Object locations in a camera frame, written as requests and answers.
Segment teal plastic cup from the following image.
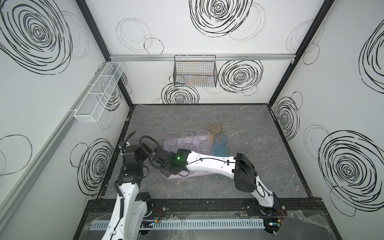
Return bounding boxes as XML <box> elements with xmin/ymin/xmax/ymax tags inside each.
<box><xmin>215</xmin><ymin>148</ymin><xmax>230</xmax><ymax>158</ymax></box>

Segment lilac plastic tray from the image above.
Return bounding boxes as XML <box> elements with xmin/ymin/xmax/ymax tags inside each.
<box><xmin>163</xmin><ymin>137</ymin><xmax>215</xmax><ymax>179</ymax></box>

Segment white wire shelf basket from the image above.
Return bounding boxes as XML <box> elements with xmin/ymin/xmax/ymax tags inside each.
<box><xmin>74</xmin><ymin>62</ymin><xmax>125</xmax><ymax>123</ymax></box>

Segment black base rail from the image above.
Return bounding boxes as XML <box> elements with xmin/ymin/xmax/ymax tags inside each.
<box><xmin>86</xmin><ymin>197</ymin><xmax>326</xmax><ymax>217</ymax></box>

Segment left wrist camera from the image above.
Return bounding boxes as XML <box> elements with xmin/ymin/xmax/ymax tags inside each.
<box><xmin>118</xmin><ymin>141</ymin><xmax>126</xmax><ymax>155</ymax></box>

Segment black wire basket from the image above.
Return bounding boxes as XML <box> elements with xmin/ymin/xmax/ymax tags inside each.
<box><xmin>173</xmin><ymin>55</ymin><xmax>219</xmax><ymax>88</ymax></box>

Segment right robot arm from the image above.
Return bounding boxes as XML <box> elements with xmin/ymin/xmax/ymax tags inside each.
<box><xmin>152</xmin><ymin>148</ymin><xmax>284</xmax><ymax>216</ymax></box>

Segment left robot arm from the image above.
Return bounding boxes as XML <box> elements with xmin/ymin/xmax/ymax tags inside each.
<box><xmin>102</xmin><ymin>145</ymin><xmax>150</xmax><ymax>240</ymax></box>

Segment white slotted cable duct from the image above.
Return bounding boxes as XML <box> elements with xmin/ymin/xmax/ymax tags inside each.
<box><xmin>89</xmin><ymin>218</ymin><xmax>266</xmax><ymax>231</ymax></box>

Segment blue plastic cup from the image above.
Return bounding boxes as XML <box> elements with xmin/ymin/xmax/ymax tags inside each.
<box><xmin>213</xmin><ymin>134</ymin><xmax>228</xmax><ymax>153</ymax></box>

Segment yellow plastic cup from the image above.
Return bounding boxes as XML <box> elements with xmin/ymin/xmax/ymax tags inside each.
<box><xmin>209</xmin><ymin>123</ymin><xmax>223</xmax><ymax>142</ymax></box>

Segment clear glass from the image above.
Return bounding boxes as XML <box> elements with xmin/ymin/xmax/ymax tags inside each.
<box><xmin>165</xmin><ymin>135</ymin><xmax>178</xmax><ymax>149</ymax></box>
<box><xmin>199</xmin><ymin>140</ymin><xmax>213</xmax><ymax>155</ymax></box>
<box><xmin>181</xmin><ymin>132</ymin><xmax>195</xmax><ymax>144</ymax></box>
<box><xmin>183</xmin><ymin>144</ymin><xmax>197</xmax><ymax>152</ymax></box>

